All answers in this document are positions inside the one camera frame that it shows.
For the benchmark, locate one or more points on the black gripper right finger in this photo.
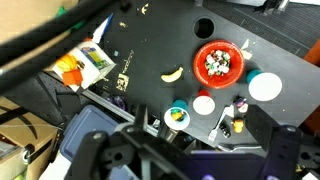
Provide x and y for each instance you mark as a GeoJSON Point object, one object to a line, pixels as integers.
{"type": "Point", "coordinates": [281, 146]}

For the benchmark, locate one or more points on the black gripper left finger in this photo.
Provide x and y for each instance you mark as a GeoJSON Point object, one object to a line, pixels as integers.
{"type": "Point", "coordinates": [96, 150]}

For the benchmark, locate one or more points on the yellow orange toy figure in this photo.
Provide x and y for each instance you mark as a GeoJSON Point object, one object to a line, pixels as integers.
{"type": "Point", "coordinates": [238, 126]}

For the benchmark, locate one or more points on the purple white-faced toy figure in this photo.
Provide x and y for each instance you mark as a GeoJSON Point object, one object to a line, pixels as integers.
{"type": "Point", "coordinates": [241, 106]}

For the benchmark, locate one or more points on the teal plastic cup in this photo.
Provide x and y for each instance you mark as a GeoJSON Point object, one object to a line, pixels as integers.
{"type": "Point", "coordinates": [180, 103]}
{"type": "Point", "coordinates": [265, 87]}

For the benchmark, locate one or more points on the red plastic cup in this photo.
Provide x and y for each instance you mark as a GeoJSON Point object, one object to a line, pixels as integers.
{"type": "Point", "coordinates": [203, 106]}

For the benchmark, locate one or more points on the dark blue bin lid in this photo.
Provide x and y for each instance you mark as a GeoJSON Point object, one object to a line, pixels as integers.
{"type": "Point", "coordinates": [86, 130]}

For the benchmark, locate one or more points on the black toy figure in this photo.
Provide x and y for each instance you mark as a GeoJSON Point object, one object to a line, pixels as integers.
{"type": "Point", "coordinates": [225, 130]}

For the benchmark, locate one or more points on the tan cork wedge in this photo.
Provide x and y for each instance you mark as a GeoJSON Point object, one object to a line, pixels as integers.
{"type": "Point", "coordinates": [230, 111]}

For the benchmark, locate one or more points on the orange cube block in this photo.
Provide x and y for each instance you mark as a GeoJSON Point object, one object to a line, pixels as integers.
{"type": "Point", "coordinates": [72, 77]}

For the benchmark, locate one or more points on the brown cardboard box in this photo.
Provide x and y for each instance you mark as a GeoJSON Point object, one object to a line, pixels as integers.
{"type": "Point", "coordinates": [20, 133]}

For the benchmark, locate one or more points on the wooden shape sorter box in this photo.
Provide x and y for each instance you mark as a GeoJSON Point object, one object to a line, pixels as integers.
{"type": "Point", "coordinates": [96, 63]}

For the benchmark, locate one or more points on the yellow green toy figure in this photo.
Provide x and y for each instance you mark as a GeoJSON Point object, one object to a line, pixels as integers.
{"type": "Point", "coordinates": [176, 115]}

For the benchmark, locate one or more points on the orange pumpkin toy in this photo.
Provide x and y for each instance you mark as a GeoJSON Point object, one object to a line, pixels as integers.
{"type": "Point", "coordinates": [66, 62]}

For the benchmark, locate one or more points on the yellow toy banana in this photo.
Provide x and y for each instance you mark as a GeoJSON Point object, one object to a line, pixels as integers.
{"type": "Point", "coordinates": [171, 76]}

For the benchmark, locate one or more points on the wrapped candy pile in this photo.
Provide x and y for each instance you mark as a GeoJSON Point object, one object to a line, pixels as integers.
{"type": "Point", "coordinates": [216, 63]}

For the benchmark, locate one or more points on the white paper scrap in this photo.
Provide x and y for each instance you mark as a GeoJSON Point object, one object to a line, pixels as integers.
{"type": "Point", "coordinates": [245, 44]}

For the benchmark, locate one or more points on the red plastic bowl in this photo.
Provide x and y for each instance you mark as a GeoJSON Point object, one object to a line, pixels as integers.
{"type": "Point", "coordinates": [200, 70]}

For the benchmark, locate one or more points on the blue white marker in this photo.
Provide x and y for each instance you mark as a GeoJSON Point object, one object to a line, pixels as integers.
{"type": "Point", "coordinates": [101, 30]}

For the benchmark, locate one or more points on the green plastic toy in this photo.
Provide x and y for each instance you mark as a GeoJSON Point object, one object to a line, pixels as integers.
{"type": "Point", "coordinates": [61, 11]}

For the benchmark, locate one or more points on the large cardboard panel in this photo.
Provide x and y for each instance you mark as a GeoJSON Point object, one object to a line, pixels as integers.
{"type": "Point", "coordinates": [23, 15]}

